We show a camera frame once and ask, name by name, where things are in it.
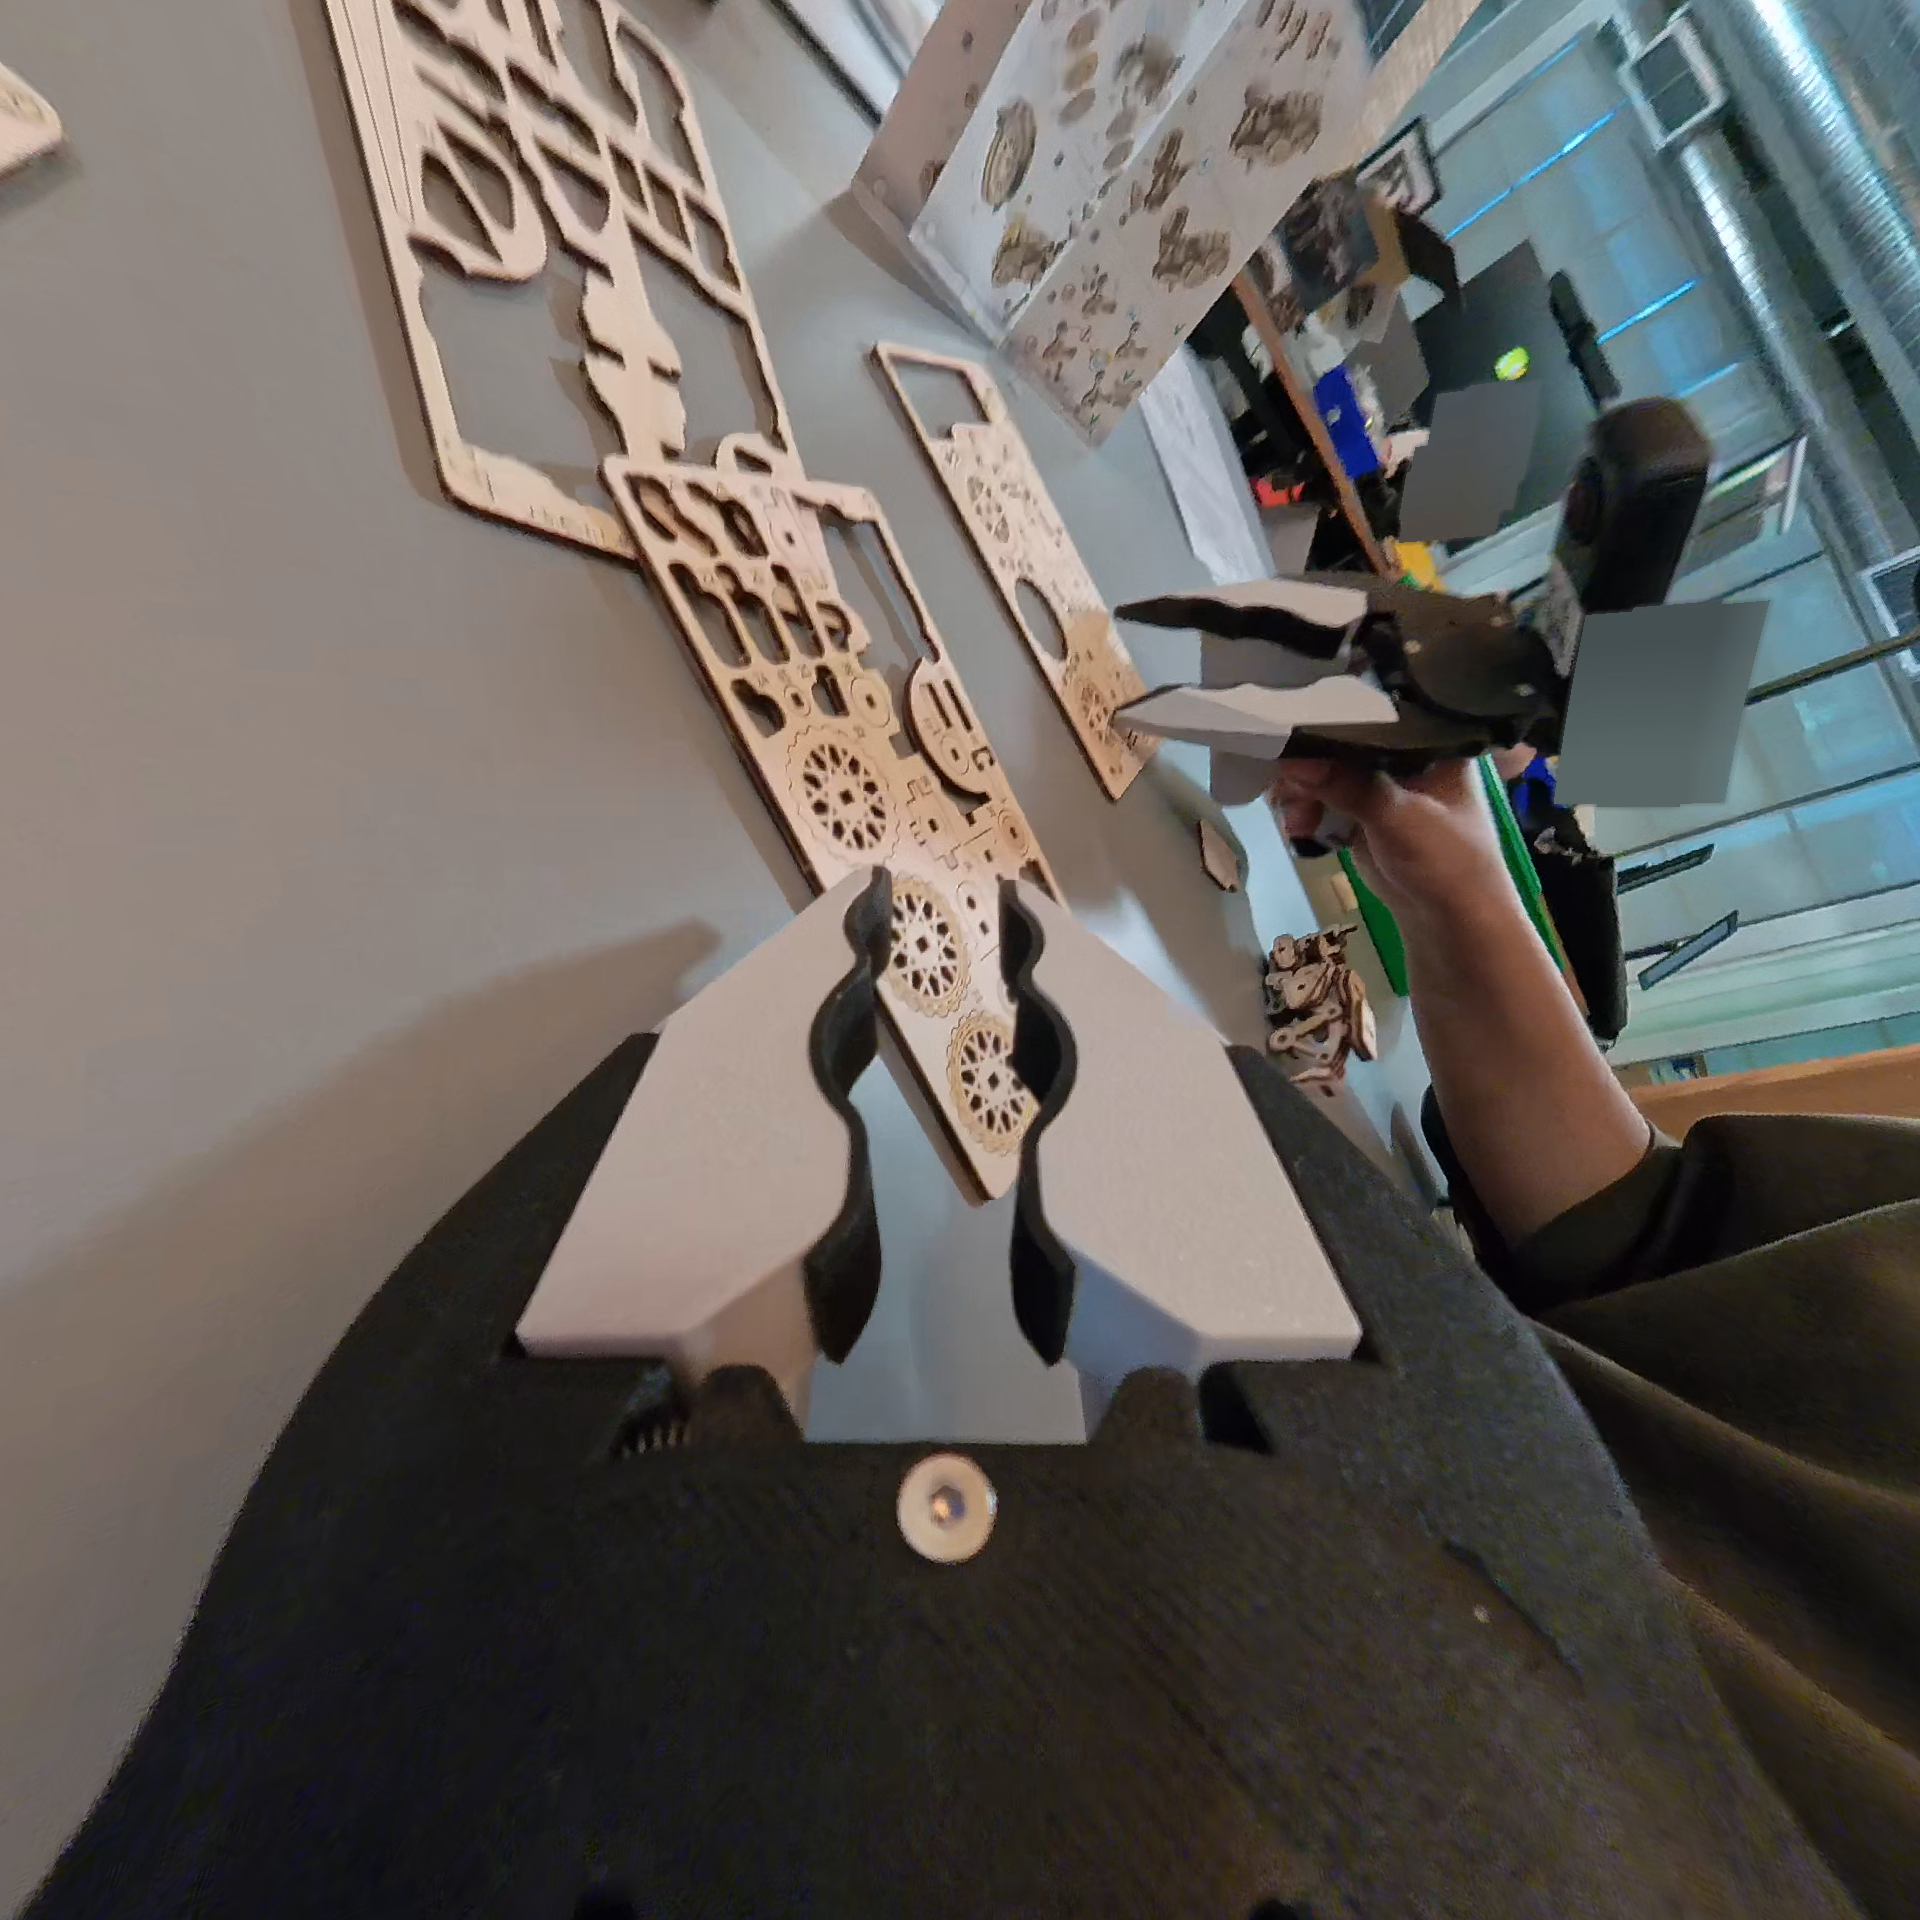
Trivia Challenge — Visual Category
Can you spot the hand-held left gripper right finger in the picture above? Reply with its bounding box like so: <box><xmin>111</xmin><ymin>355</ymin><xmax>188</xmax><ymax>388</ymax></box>
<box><xmin>996</xmin><ymin>882</ymin><xmax>1364</xmax><ymax>1375</ymax></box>

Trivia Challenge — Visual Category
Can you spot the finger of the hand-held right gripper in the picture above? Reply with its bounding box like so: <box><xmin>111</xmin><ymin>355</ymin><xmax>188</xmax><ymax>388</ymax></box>
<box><xmin>1116</xmin><ymin>679</ymin><xmax>1398</xmax><ymax>804</ymax></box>
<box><xmin>1116</xmin><ymin>576</ymin><xmax>1369</xmax><ymax>673</ymax></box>

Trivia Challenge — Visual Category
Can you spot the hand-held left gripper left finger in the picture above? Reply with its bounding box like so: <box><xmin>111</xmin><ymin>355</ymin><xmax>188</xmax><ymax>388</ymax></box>
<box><xmin>516</xmin><ymin>866</ymin><xmax>894</xmax><ymax>1369</ymax></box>

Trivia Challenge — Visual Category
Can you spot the small wooden model assembly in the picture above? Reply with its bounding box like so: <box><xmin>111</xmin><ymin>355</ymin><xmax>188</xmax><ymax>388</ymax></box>
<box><xmin>1263</xmin><ymin>931</ymin><xmax>1379</xmax><ymax>1082</ymax></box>

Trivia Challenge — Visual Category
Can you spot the wooden gear parts sheet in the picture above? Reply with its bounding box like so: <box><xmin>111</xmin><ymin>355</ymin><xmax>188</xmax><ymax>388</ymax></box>
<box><xmin>602</xmin><ymin>434</ymin><xmax>1068</xmax><ymax>1206</ymax></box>

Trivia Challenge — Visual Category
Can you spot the wooden sheet with round holes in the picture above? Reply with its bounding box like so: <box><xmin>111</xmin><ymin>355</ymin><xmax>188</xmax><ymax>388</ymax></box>
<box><xmin>873</xmin><ymin>343</ymin><xmax>1158</xmax><ymax>804</ymax></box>

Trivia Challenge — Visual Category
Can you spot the person's right forearm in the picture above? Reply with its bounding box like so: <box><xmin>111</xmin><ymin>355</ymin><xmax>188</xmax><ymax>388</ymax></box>
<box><xmin>1371</xmin><ymin>833</ymin><xmax>1660</xmax><ymax>1251</ymax></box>

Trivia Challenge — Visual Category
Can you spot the person's right hand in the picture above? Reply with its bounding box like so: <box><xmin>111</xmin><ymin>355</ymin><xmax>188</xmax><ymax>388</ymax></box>
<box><xmin>1273</xmin><ymin>754</ymin><xmax>1505</xmax><ymax>920</ymax></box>

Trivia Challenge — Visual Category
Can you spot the white printed paper sheet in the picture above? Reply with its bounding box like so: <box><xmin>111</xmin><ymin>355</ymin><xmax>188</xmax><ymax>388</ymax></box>
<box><xmin>1140</xmin><ymin>352</ymin><xmax>1278</xmax><ymax>589</ymax></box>

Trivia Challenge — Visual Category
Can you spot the blue storage box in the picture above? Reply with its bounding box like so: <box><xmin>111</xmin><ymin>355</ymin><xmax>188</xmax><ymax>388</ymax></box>
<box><xmin>1315</xmin><ymin>366</ymin><xmax>1389</xmax><ymax>482</ymax></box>

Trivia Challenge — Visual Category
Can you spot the green plastic bin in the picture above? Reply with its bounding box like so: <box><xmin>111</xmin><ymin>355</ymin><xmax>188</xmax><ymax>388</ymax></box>
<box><xmin>1333</xmin><ymin>750</ymin><xmax>1589</xmax><ymax>1000</ymax></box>

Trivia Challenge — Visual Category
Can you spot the black monitor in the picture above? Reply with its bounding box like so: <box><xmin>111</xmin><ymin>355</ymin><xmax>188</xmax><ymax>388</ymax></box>
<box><xmin>1431</xmin><ymin>241</ymin><xmax>1622</xmax><ymax>414</ymax></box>

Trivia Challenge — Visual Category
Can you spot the folded instruction booklet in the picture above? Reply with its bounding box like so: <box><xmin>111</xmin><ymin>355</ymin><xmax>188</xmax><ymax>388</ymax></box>
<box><xmin>854</xmin><ymin>0</ymin><xmax>1374</xmax><ymax>445</ymax></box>

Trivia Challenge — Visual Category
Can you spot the olive brown sweater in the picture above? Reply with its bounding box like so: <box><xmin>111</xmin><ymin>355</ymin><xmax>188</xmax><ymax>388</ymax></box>
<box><xmin>1422</xmin><ymin>1110</ymin><xmax>1920</xmax><ymax>1920</ymax></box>

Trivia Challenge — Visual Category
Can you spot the large emptied wooden parts sheet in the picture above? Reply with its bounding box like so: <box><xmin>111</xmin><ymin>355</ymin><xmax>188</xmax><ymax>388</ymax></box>
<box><xmin>321</xmin><ymin>0</ymin><xmax>797</xmax><ymax>560</ymax></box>

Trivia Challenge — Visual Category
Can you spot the stack of wooden parts sheets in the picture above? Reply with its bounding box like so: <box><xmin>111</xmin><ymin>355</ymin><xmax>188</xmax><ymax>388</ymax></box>
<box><xmin>0</xmin><ymin>60</ymin><xmax>65</xmax><ymax>174</ymax></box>

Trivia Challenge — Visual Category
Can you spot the silver ventilation duct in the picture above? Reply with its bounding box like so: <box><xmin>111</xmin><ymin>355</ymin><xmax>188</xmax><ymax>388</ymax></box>
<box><xmin>1626</xmin><ymin>0</ymin><xmax>1920</xmax><ymax>602</ymax></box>

